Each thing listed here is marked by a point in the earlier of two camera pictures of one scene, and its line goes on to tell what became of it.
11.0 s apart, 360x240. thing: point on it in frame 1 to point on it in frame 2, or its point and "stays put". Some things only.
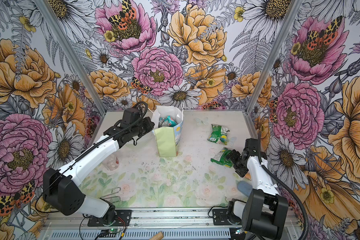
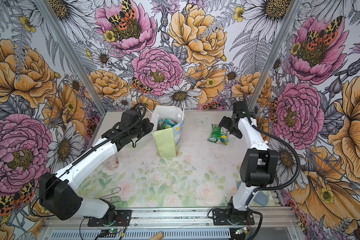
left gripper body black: x=142 y=127 stays put
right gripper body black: x=239 y=165 to x=228 y=123
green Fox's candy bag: x=218 y=134 stays put
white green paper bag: x=167 y=126 stays put
